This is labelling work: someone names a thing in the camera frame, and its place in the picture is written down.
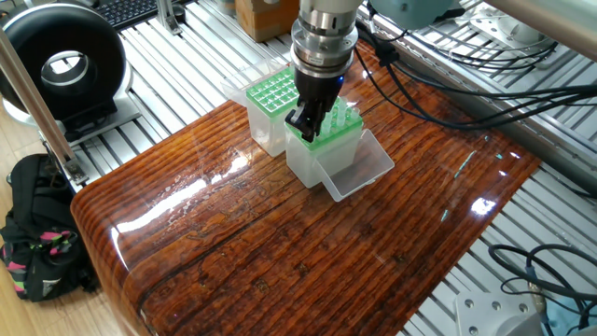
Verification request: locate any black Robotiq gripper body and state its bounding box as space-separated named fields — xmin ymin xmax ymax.
xmin=297 ymin=62 xmax=354 ymax=109

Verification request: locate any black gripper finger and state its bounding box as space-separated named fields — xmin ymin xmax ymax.
xmin=285 ymin=105 xmax=311 ymax=141
xmin=310 ymin=93 xmax=339 ymax=139

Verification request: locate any green rack clear tip box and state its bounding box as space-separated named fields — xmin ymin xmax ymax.
xmin=283 ymin=98 xmax=396 ymax=203
xmin=222 ymin=67 xmax=313 ymax=158

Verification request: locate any brown cardboard box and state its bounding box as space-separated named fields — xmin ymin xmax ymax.
xmin=233 ymin=0 xmax=301 ymax=44

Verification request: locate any glossy wooden table board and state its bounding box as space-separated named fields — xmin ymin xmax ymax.
xmin=70 ymin=23 xmax=544 ymax=336

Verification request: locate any perforated silver metal plate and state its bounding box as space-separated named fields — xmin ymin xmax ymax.
xmin=466 ymin=0 xmax=561 ymax=48

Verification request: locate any black keyboard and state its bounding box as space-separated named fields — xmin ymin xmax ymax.
xmin=93 ymin=0 xmax=161 ymax=29

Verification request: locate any black backpack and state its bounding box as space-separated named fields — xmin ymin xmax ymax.
xmin=0 ymin=152 xmax=102 ymax=304

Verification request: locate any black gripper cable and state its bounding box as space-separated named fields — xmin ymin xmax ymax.
xmin=354 ymin=23 xmax=597 ymax=122
xmin=368 ymin=19 xmax=597 ymax=80

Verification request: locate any short aluminium post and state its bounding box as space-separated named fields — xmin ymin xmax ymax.
xmin=157 ymin=0 xmax=187 ymax=35

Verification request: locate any black round ring device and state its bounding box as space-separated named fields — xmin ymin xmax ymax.
xmin=0 ymin=3 xmax=129 ymax=143

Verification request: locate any black floor cable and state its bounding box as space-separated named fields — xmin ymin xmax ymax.
xmin=485 ymin=241 xmax=597 ymax=311

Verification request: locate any beige frame beam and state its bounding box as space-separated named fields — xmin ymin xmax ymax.
xmin=494 ymin=0 xmax=597 ymax=52

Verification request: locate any aluminium frame post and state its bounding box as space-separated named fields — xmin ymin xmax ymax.
xmin=0 ymin=33 xmax=87 ymax=192

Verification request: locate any silver robot mount plate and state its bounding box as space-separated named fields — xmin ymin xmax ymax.
xmin=454 ymin=289 xmax=547 ymax=336

